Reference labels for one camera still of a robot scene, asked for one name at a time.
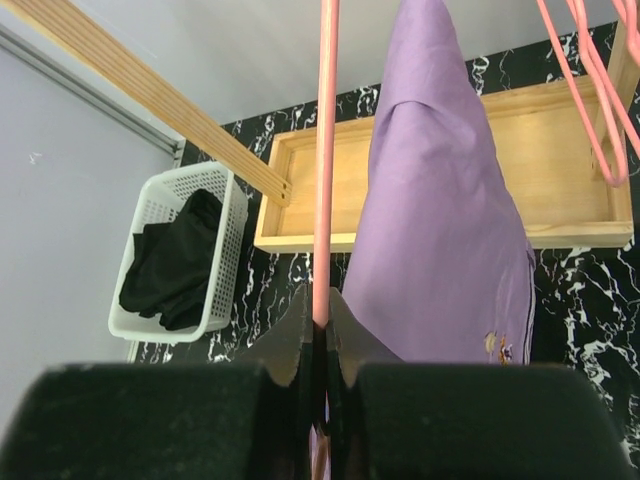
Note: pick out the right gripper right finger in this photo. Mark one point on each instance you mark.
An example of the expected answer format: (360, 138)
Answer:
(395, 420)

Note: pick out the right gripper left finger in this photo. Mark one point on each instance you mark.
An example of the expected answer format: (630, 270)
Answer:
(249, 418)

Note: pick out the purple trousers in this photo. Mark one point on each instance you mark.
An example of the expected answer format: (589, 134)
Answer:
(441, 270)

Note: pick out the black trousers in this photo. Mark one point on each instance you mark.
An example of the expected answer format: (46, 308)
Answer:
(172, 263)

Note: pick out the pink hanger holding purple trousers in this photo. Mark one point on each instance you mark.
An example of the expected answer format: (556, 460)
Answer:
(322, 222)

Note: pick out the pink hanger of black trousers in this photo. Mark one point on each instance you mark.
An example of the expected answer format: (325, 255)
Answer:
(586, 102)

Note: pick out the empty pink hanger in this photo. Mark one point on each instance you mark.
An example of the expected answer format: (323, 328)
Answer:
(614, 84)
(628, 11)

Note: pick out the white plastic basket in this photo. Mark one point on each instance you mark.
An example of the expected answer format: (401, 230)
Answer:
(160, 200)

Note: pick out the wooden clothes rack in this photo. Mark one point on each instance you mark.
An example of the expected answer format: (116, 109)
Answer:
(541, 144)

